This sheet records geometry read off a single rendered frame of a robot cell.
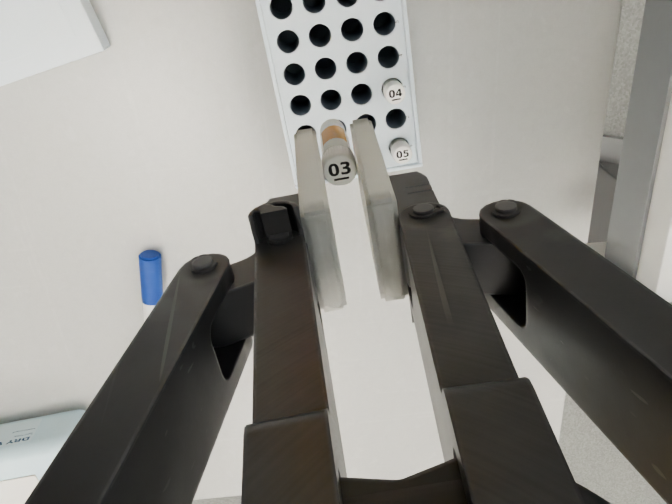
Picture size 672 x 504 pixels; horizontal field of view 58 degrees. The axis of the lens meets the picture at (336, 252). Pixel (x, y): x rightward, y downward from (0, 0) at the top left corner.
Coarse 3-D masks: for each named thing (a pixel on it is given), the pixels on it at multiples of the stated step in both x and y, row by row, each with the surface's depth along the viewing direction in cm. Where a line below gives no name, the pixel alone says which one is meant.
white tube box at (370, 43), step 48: (288, 0) 37; (336, 0) 34; (384, 0) 35; (288, 48) 37; (336, 48) 36; (384, 48) 39; (288, 96) 37; (336, 96) 40; (384, 96) 37; (288, 144) 38; (384, 144) 39
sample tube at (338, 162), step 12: (336, 120) 25; (324, 132) 24; (336, 132) 23; (324, 144) 23; (336, 144) 22; (348, 144) 22; (324, 156) 21; (336, 156) 21; (348, 156) 21; (324, 168) 21; (336, 168) 21; (348, 168) 21; (336, 180) 21; (348, 180) 21
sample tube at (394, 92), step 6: (390, 78) 37; (384, 84) 37; (390, 84) 36; (396, 84) 36; (384, 90) 36; (390, 90) 36; (396, 90) 36; (402, 90) 36; (390, 96) 36; (396, 96) 36; (402, 96) 36; (390, 102) 36; (396, 102) 36
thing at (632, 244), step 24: (648, 0) 31; (648, 24) 31; (648, 48) 31; (648, 72) 32; (648, 96) 32; (648, 120) 32; (624, 144) 35; (648, 144) 32; (624, 168) 35; (648, 168) 32; (624, 192) 35; (648, 192) 33; (624, 216) 35; (648, 216) 33; (624, 240) 36; (648, 240) 33; (624, 264) 36; (648, 264) 34
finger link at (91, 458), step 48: (192, 288) 13; (144, 336) 12; (192, 336) 12; (144, 384) 11; (192, 384) 12; (96, 432) 10; (144, 432) 10; (192, 432) 11; (48, 480) 9; (96, 480) 9; (144, 480) 10; (192, 480) 11
